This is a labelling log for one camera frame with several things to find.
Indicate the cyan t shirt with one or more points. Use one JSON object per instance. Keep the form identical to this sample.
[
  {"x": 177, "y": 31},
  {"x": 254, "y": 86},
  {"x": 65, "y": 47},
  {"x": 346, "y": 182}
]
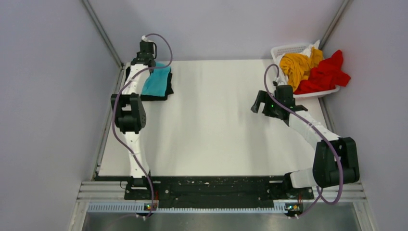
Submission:
[{"x": 158, "y": 83}]

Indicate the white plastic basket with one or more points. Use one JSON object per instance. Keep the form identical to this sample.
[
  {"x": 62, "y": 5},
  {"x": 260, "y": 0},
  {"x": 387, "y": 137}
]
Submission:
[{"x": 278, "y": 51}]

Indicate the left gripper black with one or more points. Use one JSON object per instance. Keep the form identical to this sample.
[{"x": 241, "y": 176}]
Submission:
[{"x": 137, "y": 53}]

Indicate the white cloth in basket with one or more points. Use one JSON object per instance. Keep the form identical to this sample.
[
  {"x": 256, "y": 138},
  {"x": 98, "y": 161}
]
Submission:
[{"x": 308, "y": 50}]

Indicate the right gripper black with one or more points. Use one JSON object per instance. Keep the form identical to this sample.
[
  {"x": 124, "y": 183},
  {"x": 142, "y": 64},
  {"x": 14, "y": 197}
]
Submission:
[{"x": 263, "y": 97}]

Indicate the folded black t shirt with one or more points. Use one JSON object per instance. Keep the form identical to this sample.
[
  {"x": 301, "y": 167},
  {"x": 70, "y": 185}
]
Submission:
[{"x": 137, "y": 83}]

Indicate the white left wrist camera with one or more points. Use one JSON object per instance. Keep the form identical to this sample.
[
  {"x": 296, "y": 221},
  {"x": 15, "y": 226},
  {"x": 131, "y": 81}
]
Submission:
[{"x": 145, "y": 39}]

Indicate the white slotted cable duct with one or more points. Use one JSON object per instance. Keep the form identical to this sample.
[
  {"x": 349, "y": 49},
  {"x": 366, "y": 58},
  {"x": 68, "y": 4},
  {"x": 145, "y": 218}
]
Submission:
[{"x": 144, "y": 208}]

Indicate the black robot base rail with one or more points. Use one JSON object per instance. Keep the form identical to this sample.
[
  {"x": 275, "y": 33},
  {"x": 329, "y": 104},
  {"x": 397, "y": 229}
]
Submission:
[{"x": 214, "y": 192}]

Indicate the red t shirt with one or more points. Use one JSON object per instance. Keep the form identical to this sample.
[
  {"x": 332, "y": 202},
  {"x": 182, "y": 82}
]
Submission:
[{"x": 326, "y": 76}]

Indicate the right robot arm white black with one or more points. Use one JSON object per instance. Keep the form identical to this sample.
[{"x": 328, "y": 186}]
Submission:
[{"x": 335, "y": 159}]

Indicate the yellow t shirt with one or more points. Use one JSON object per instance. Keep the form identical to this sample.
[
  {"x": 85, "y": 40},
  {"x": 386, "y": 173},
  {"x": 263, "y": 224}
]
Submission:
[{"x": 297, "y": 67}]

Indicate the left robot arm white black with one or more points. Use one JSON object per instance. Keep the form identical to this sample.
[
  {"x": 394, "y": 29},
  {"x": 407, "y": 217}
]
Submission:
[{"x": 131, "y": 118}]

